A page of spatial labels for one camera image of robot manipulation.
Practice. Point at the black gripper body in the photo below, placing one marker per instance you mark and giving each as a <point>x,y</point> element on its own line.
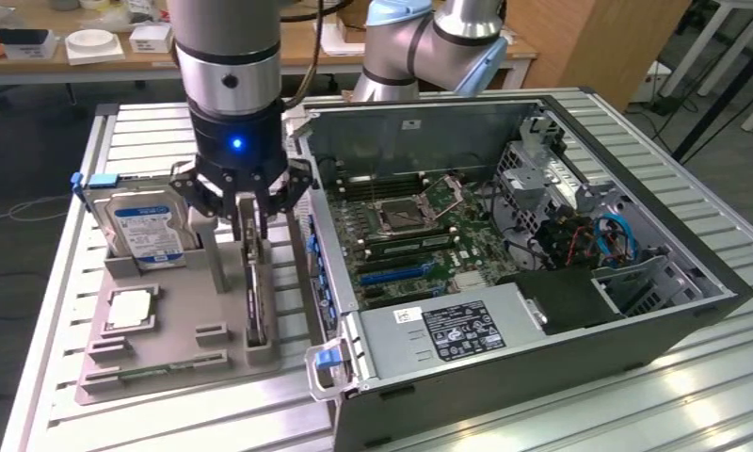
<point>238,127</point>

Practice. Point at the graphics card with fan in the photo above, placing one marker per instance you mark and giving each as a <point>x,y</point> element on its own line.
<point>254,292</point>

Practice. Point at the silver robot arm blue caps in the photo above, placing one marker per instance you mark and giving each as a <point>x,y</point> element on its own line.
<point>225,47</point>

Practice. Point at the hard disk in blue caddy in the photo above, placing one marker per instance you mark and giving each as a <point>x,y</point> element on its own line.
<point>144,226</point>

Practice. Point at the CPU socket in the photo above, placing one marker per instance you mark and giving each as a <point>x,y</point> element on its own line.
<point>408,216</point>

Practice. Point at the green RAM stick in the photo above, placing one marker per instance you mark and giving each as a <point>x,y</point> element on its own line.
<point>414,245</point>
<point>156,369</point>

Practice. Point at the small white box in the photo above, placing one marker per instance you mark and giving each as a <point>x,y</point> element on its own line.
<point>150,40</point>

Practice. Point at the white paper stack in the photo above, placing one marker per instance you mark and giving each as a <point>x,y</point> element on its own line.
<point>338,44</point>

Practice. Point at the grey parts rack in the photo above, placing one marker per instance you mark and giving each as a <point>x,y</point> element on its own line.
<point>181,301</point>

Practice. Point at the metal socket cover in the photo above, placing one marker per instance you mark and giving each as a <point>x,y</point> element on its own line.
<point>448,195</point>

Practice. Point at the blue expansion slot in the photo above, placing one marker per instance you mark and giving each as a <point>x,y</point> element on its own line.
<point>398,276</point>

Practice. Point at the silver CPU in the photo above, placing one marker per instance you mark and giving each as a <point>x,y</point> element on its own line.
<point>128,308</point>

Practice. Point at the white round object on box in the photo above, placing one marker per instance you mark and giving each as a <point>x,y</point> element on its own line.
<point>93,47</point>

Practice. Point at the cardboard box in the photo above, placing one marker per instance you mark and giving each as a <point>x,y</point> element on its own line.
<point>350,14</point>

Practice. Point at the green motherboard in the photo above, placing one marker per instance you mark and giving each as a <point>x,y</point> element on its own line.
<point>470,254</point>

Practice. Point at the wooden desk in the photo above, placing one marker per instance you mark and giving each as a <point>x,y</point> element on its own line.
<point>49,70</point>

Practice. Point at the silver chipset heat sink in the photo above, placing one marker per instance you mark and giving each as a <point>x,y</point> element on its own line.
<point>474,280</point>

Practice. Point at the blue case latch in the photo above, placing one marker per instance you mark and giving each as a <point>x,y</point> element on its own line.
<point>326,360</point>

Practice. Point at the metal disk bay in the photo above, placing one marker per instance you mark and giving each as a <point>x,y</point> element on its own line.
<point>526,188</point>

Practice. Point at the white box with black lid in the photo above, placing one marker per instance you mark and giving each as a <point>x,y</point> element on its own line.
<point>27,49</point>

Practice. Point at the grey power supply with label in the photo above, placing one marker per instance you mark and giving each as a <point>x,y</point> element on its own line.
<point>401,348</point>

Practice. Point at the black plastic shroud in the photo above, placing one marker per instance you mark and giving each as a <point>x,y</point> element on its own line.
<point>565,301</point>

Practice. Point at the black open PC case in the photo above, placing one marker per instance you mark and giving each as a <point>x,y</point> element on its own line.
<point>540,376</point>

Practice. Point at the wooden cabinet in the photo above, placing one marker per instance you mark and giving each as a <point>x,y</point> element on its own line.
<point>602,47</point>

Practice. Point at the white table frame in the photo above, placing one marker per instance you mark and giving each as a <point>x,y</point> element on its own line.
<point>728,47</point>

